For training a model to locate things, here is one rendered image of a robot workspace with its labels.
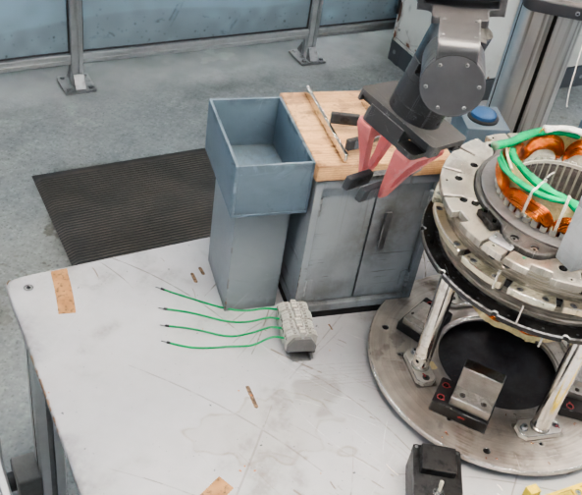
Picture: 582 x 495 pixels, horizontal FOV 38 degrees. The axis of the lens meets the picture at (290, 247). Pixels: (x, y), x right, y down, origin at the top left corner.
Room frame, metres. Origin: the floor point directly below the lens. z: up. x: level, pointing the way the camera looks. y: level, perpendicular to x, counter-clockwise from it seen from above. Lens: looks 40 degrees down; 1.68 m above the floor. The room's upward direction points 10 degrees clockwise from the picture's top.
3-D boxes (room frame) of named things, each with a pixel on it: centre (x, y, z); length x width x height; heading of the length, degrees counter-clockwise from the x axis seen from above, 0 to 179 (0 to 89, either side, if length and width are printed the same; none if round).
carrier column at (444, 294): (0.85, -0.21, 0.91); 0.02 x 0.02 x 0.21
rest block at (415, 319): (0.93, -0.22, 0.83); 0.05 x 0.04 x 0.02; 146
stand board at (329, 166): (1.05, -0.07, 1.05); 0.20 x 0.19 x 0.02; 112
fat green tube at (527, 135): (0.94, -0.28, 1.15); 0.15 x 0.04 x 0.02; 118
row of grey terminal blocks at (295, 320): (0.89, -0.03, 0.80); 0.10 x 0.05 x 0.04; 17
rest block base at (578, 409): (0.84, -0.44, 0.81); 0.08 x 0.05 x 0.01; 172
